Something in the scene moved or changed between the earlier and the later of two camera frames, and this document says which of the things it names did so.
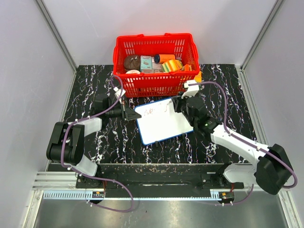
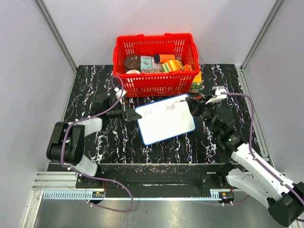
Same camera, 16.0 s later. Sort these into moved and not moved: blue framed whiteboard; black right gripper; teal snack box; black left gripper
Moved: black right gripper
Not moved: teal snack box; blue framed whiteboard; black left gripper
